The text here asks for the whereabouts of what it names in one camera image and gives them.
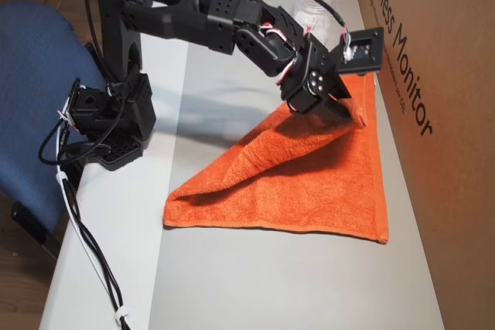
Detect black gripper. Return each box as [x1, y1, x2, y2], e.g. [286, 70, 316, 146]
[278, 33, 355, 122]

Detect blue fabric chair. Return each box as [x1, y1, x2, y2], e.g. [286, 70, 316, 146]
[0, 0, 108, 231]

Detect cardboard box printed Business Monitor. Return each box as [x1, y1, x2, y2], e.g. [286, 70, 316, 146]
[360, 0, 495, 330]

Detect white eraser cubes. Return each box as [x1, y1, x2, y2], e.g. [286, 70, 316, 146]
[295, 9, 332, 47]

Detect black square wrist camera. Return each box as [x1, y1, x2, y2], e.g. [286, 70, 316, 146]
[337, 27, 386, 77]

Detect orange terry towel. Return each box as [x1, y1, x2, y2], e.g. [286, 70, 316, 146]
[162, 73, 390, 247]

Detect black arm base with clamp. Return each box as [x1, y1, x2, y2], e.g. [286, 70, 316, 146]
[57, 70, 157, 172]

